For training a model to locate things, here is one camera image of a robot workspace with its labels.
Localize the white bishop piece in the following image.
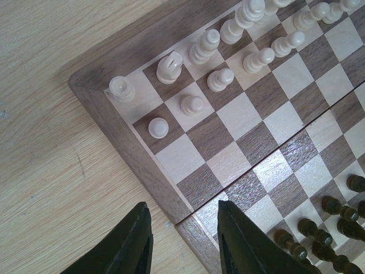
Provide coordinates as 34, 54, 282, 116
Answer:
189, 29, 220, 66

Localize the dark bishop piece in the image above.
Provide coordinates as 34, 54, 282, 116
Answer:
337, 218, 365, 242

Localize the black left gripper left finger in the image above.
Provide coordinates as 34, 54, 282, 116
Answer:
63, 202, 153, 273

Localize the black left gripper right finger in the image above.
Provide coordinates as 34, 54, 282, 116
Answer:
217, 200, 313, 274

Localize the white knight piece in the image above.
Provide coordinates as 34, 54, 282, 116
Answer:
156, 51, 184, 84

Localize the wooden chessboard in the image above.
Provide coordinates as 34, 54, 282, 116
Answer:
69, 1, 364, 273

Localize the white chess pawn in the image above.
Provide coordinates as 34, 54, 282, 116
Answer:
243, 47, 275, 74
148, 117, 169, 139
293, 2, 330, 31
207, 68, 234, 92
271, 31, 305, 58
180, 95, 204, 116

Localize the dark pawn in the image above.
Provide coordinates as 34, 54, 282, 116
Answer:
347, 175, 365, 193
298, 218, 333, 247
274, 229, 307, 260
322, 196, 359, 222

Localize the white queen piece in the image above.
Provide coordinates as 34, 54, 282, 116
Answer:
220, 0, 265, 45

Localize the white rook piece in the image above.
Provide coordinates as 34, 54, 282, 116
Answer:
109, 76, 135, 103

